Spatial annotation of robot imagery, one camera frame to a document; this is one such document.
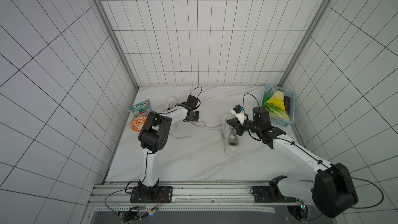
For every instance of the orange patterned bowl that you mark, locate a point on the orange patterned bowl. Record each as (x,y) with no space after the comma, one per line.
(137,123)

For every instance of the purple eggplant toy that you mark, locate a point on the purple eggplant toy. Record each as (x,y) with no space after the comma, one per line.
(287,103)

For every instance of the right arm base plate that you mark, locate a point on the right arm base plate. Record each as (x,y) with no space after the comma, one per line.
(267,194)

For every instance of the green chili pepper toy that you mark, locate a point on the green chili pepper toy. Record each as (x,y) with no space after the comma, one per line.
(267,96)

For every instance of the green snack packet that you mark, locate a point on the green snack packet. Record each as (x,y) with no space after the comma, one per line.
(141,109)

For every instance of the light blue plastic basket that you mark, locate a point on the light blue plastic basket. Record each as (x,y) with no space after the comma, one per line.
(291,95)

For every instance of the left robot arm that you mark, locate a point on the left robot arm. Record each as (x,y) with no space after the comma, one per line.
(154,135)

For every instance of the white sneaker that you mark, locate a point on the white sneaker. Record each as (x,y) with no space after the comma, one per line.
(176,111)
(228,134)

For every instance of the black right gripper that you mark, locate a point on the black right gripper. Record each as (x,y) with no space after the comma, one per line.
(236,124)

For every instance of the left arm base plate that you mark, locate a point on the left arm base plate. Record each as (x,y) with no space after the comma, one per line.
(161,194)

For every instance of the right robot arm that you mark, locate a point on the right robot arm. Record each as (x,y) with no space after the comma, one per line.
(330,187)

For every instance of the aluminium mounting rail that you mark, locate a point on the aluminium mounting rail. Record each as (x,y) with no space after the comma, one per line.
(187,195)

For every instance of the green lettuce toy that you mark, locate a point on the green lettuce toy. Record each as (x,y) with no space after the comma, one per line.
(276,112)

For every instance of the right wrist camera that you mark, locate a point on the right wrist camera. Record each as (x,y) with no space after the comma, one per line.
(238,111)

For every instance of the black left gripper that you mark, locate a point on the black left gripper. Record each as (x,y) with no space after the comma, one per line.
(197,113)

